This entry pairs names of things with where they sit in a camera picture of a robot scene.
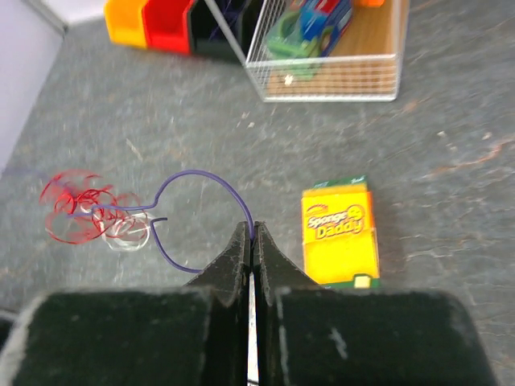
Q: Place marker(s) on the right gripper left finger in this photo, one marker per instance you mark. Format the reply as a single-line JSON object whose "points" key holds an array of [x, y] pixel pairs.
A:
{"points": [[194, 334]]}

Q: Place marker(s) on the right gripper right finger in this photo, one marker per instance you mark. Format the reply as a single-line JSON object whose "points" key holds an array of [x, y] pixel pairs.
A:
{"points": [[311, 335]]}

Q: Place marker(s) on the orange green sponge pack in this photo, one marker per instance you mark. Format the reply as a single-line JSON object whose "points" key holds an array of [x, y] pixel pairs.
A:
{"points": [[339, 234]]}

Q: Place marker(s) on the black storage bin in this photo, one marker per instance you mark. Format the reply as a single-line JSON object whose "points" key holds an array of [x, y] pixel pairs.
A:
{"points": [[206, 37]]}

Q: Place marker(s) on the blue red packet on shelf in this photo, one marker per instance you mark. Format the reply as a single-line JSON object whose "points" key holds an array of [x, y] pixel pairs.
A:
{"points": [[323, 22]]}

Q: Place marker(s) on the red storage bin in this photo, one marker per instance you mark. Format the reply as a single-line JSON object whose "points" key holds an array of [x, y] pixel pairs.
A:
{"points": [[166, 25]]}

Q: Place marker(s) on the yellow storage bin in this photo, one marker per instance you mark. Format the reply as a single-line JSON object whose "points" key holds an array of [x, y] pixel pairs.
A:
{"points": [[124, 22]]}

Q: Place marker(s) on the white wire shelf rack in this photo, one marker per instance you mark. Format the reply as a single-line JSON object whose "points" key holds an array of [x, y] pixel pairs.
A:
{"points": [[364, 65]]}

